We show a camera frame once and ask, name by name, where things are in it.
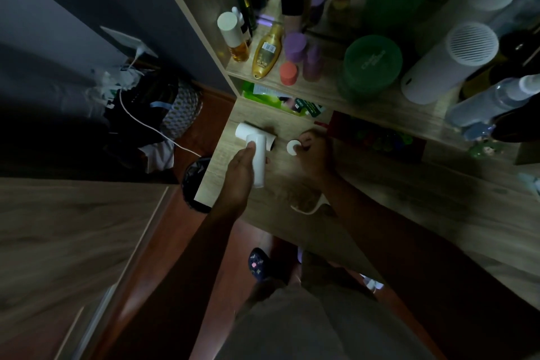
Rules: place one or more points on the person's right hand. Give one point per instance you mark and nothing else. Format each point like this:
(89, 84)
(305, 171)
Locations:
(315, 159)

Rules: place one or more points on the person's left hand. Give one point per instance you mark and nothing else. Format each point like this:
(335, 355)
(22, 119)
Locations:
(237, 178)

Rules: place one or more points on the person's right fingers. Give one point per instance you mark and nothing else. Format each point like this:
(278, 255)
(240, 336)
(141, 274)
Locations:
(306, 141)

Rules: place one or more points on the person's left thumb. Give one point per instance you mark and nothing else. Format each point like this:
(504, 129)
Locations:
(250, 149)

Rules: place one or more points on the white handheld fabric shaver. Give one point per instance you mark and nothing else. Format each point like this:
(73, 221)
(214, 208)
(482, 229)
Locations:
(258, 161)

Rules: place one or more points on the white round cap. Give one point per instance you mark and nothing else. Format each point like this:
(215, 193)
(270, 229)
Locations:
(292, 148)

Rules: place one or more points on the person's left forearm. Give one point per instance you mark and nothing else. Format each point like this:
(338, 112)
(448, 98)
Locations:
(177, 288)

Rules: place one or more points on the person's right forearm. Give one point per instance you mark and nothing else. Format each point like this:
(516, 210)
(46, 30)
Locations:
(422, 267)

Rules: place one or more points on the green packet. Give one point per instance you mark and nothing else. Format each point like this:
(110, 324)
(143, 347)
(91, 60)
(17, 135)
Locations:
(270, 96)

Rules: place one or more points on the black trash bin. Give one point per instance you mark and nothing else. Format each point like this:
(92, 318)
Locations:
(195, 182)

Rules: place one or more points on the coral capped jar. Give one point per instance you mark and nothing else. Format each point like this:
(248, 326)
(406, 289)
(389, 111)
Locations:
(288, 73)

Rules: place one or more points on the purple spray bottle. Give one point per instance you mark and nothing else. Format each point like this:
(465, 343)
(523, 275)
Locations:
(312, 64)

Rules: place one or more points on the woven patterned basket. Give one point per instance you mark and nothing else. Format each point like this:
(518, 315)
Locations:
(182, 111)

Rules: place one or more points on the purple jar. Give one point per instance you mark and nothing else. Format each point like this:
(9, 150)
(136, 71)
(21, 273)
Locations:
(295, 46)

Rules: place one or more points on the golden shampoo bottle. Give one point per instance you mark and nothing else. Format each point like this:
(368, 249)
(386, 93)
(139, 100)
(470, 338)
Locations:
(267, 51)

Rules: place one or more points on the green round container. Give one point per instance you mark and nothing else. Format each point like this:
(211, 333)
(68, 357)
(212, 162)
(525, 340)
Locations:
(371, 64)

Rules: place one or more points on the dark patterned slipper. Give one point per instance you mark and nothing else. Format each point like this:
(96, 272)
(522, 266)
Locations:
(259, 265)

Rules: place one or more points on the amber bottle with white cap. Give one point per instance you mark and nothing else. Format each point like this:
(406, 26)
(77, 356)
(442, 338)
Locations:
(233, 35)

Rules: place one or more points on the black bag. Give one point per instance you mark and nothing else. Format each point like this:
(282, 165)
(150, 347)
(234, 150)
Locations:
(139, 106)

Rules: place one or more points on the wooden shelf unit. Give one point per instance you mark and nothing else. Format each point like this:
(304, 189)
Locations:
(202, 13)

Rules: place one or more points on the white cylindrical hair dryer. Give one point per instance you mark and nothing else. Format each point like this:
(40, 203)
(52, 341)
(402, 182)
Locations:
(447, 64)

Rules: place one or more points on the small green figurine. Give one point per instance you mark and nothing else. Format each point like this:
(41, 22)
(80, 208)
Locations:
(485, 148)

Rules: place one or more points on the person's grey shorts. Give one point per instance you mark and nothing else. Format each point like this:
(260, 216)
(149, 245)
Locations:
(320, 326)

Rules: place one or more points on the clear spray bottle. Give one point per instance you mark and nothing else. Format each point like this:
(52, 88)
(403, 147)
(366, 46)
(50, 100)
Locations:
(489, 102)

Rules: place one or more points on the black rounded object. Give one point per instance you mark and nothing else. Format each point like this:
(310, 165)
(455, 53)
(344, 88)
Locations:
(519, 119)

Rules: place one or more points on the wooden cabinet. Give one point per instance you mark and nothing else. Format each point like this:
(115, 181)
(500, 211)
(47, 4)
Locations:
(63, 254)

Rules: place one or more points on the dark glass bottle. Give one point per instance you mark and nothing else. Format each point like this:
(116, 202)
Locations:
(506, 60)

